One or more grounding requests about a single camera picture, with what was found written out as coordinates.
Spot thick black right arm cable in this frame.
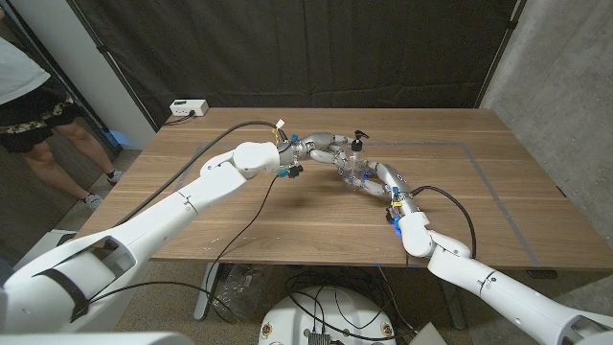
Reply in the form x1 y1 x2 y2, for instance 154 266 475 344
411 184 479 260

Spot white and yellow floor platform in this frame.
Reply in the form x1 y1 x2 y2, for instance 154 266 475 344
16 229 78 269

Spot black backdrop stand pole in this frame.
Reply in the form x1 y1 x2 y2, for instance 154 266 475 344
66 0 159 131
475 0 528 109

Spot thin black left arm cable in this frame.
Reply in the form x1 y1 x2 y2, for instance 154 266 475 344
85 174 282 325

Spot black floor cable tangle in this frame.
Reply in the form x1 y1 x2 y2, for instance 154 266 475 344
285 267 418 344

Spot clear plastic bag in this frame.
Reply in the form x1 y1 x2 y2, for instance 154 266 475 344
213 264 264 321

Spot clear bottle with black pump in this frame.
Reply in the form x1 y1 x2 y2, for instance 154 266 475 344
342 129 371 193

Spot white robot head cover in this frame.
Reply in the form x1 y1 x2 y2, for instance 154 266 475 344
0 332 195 345

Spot black power strip cord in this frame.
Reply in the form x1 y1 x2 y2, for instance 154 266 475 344
164 110 196 127

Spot white robot torso base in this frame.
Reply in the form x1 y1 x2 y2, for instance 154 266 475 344
258 286 397 345

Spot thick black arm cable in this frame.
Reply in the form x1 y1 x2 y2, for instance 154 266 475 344
411 184 479 260
112 119 289 227

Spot black backdrop curtain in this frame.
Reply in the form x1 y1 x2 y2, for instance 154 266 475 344
66 0 521 130

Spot person in black shorts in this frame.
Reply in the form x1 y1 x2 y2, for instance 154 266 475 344
0 9 125 212

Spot blue floor object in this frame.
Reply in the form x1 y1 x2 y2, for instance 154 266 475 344
107 129 130 148

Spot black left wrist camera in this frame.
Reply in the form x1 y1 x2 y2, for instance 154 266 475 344
278 164 306 181

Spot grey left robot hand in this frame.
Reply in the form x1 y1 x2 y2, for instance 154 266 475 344
279 131 365 181

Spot white table leg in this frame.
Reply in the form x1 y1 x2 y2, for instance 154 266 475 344
436 280 466 331
193 262 221 321

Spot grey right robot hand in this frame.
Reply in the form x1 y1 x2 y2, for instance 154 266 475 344
345 161 422 219

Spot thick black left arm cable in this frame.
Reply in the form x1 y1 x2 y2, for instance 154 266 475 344
112 119 289 227

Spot white power strip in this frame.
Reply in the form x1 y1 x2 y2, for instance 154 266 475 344
169 99 210 118

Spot white floor plate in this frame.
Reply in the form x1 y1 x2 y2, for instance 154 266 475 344
409 322 449 345

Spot person in blue jeans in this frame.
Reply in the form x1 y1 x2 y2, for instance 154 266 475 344
0 258 15 288

